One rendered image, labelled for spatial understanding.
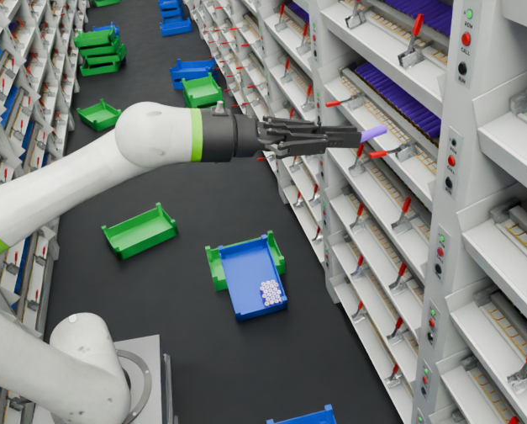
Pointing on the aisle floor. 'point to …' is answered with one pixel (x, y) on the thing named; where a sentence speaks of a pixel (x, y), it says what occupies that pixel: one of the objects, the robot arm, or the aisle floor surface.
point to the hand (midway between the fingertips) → (339, 136)
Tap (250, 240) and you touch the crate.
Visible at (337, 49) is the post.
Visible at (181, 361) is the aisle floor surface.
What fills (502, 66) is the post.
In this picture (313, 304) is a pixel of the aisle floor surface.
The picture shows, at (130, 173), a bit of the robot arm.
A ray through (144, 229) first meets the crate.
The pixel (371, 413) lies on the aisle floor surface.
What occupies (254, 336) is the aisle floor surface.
